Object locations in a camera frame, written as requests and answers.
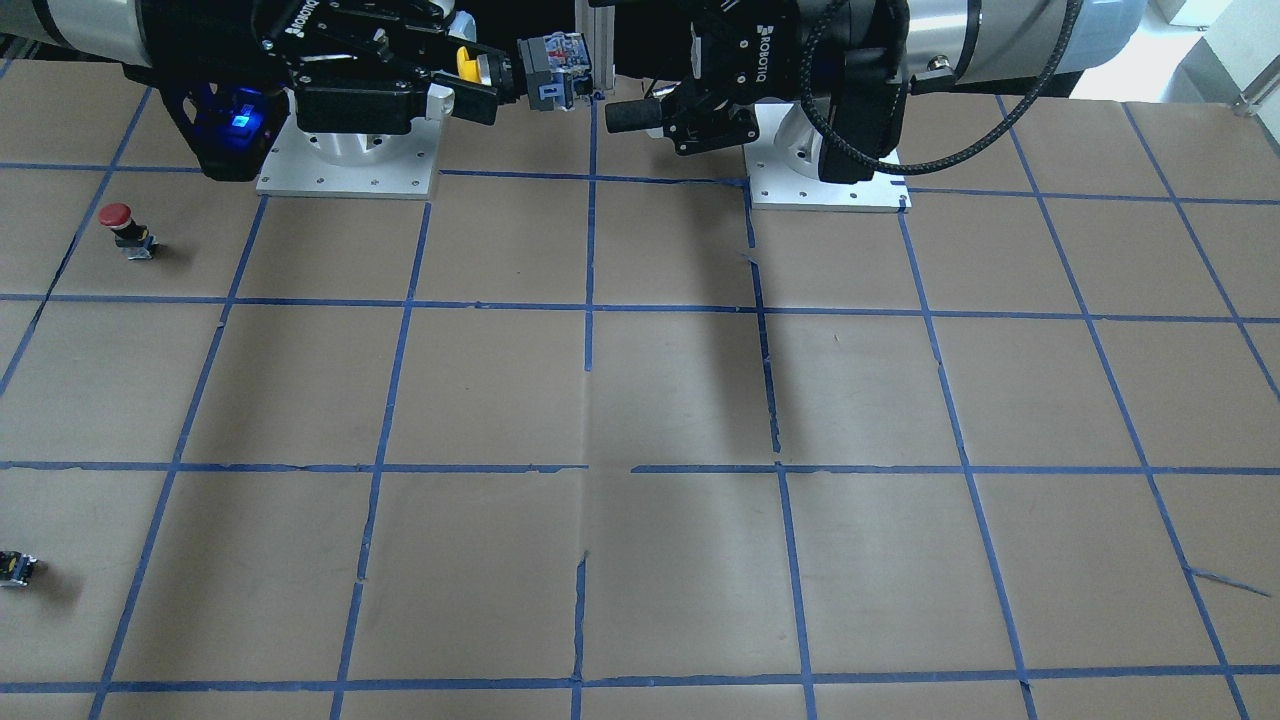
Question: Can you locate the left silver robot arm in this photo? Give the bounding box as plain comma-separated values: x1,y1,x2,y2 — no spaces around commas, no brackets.
605,1,1146,174

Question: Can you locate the red push button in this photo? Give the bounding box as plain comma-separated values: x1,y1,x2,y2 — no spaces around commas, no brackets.
97,202,157,261

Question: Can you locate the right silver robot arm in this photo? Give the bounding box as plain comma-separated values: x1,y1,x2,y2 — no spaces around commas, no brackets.
3,1,524,135

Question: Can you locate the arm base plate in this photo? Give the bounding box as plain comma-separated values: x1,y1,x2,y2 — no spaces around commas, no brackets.
255,117,443,201
742,102,913,213

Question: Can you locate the small black button part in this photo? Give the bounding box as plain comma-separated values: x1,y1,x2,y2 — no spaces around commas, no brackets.
0,550,41,588

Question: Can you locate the black braided cable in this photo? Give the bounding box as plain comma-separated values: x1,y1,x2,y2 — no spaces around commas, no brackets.
800,0,1085,181

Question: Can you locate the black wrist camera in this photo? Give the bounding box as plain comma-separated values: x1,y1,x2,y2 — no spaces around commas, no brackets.
157,82,291,183

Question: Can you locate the aluminium frame post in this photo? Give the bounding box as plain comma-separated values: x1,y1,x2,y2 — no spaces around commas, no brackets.
579,1,617,97

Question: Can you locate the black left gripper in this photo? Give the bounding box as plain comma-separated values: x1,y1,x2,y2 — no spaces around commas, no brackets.
604,1,851,156

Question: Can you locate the brown paper table cover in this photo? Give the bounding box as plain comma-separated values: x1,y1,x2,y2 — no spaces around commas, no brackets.
3,61,1279,719

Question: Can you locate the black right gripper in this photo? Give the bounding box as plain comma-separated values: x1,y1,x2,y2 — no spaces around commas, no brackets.
252,1,521,136

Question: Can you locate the yellow push button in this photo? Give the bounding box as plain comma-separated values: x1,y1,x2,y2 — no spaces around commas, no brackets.
500,31,595,111

